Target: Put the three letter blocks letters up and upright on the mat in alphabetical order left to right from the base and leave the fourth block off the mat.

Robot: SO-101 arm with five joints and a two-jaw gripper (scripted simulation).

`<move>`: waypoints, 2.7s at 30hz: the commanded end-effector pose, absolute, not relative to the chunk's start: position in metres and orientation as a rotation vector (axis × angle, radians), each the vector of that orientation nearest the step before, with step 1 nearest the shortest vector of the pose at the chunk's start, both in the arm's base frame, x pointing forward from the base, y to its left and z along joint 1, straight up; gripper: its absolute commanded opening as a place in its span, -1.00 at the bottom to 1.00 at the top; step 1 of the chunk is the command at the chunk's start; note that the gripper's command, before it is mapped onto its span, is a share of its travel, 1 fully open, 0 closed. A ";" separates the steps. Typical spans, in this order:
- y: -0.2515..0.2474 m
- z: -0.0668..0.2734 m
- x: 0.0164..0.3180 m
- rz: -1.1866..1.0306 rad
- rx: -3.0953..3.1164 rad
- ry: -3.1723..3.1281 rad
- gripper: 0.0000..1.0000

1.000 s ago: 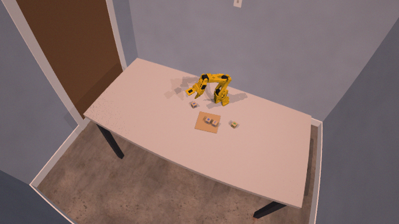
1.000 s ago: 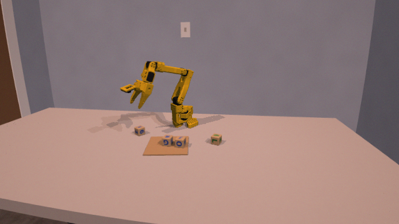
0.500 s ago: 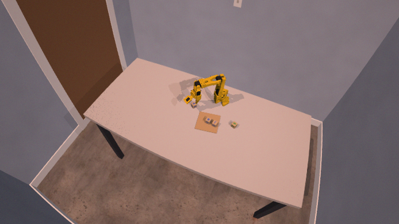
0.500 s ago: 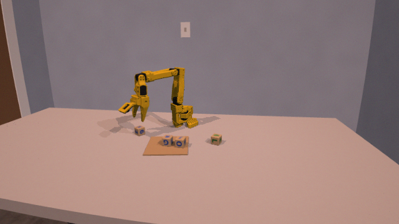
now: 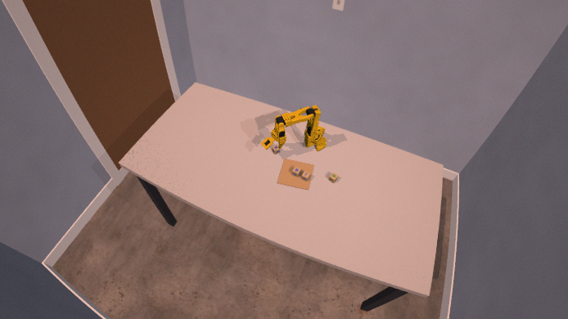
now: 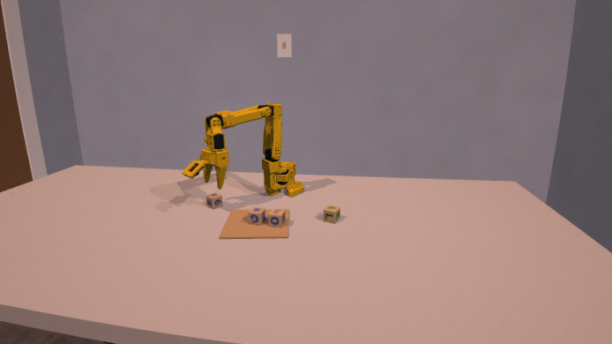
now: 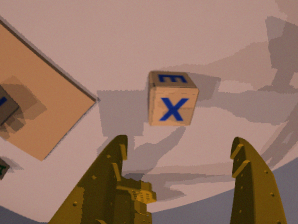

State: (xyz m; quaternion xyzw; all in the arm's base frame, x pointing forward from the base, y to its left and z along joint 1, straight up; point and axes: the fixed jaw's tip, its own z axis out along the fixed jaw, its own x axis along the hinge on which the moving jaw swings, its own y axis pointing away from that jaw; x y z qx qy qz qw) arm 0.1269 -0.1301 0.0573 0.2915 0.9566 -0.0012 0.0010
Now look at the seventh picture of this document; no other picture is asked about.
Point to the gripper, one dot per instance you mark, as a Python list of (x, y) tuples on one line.
[(92, 201)]

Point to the tan flat mat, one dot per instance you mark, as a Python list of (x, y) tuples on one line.
[(49, 102)]

